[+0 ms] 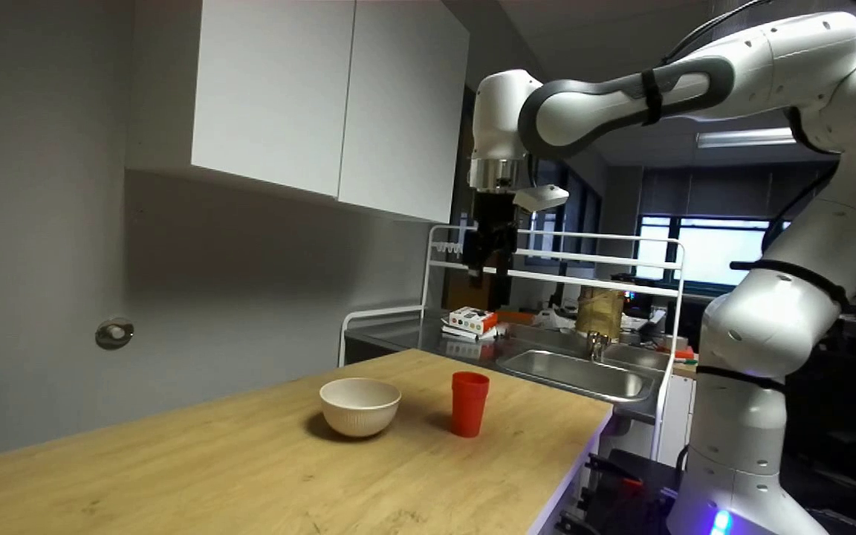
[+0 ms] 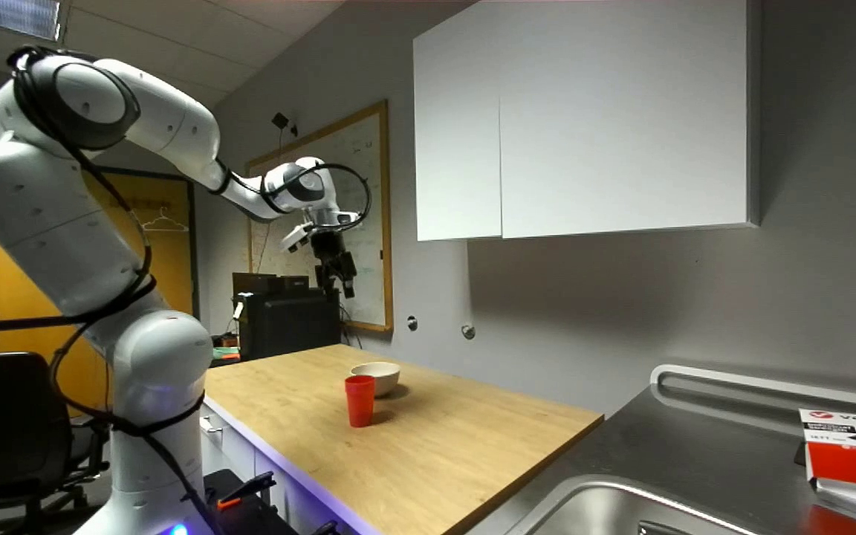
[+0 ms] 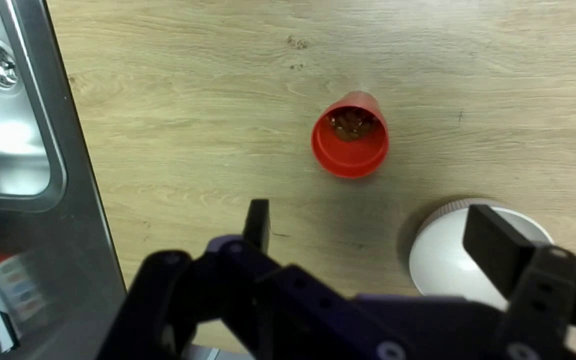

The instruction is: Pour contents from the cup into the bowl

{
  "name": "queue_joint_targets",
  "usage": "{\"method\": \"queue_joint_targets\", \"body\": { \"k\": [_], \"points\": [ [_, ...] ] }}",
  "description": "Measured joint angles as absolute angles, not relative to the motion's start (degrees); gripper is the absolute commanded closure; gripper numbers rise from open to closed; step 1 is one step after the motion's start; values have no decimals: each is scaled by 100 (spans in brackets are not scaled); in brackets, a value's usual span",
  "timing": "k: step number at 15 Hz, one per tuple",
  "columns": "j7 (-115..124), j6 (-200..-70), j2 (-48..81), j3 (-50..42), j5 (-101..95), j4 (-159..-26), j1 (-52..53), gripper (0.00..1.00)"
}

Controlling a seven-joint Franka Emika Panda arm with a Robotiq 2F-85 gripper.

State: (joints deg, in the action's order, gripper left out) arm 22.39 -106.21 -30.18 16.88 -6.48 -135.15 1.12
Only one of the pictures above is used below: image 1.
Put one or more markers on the narrow white cabinet door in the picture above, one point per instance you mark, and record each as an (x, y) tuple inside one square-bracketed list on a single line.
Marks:
[(403, 108)]

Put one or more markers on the black robot base clamp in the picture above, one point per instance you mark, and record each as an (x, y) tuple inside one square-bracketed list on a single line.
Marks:
[(621, 494)]

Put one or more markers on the red plastic cup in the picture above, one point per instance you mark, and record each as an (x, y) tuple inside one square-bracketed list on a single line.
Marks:
[(468, 405)]

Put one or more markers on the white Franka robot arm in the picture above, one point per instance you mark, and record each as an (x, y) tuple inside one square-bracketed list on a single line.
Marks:
[(773, 315)]

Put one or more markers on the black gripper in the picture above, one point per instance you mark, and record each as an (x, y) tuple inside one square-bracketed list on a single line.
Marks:
[(498, 224)]

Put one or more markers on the white ceramic bowl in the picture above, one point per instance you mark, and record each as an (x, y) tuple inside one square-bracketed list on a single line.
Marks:
[(358, 407)]

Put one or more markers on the white metal dish rack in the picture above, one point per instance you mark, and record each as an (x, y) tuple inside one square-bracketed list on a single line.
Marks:
[(606, 263)]

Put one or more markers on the rectangular ceiling light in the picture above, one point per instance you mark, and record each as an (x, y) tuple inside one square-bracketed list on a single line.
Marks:
[(745, 138)]

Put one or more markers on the wide white cabinet door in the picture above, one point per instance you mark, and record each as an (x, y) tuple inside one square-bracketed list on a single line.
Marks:
[(268, 89)]

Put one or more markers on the stainless steel sink basin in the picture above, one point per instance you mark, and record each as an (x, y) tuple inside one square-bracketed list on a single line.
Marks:
[(577, 371)]

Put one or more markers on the stainless steel sink counter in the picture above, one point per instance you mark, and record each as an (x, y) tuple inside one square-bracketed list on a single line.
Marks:
[(536, 341)]

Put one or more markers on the white wall cabinet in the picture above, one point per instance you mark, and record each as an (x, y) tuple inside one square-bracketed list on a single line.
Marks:
[(279, 89)]

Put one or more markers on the brown paper bag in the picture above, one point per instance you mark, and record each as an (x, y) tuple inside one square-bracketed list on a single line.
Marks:
[(602, 310)]

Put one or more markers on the red and white box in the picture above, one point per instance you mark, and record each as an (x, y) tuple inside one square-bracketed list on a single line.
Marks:
[(470, 321)]

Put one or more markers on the round metal wall knob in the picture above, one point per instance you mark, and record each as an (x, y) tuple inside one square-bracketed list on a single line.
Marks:
[(114, 334)]

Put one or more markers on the window with blinds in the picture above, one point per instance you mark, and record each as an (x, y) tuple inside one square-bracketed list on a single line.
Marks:
[(713, 249)]

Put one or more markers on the metal sink faucet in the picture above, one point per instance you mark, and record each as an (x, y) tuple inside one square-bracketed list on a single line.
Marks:
[(594, 346)]

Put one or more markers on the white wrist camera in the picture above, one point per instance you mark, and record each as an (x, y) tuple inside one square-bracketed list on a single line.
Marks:
[(542, 197)]

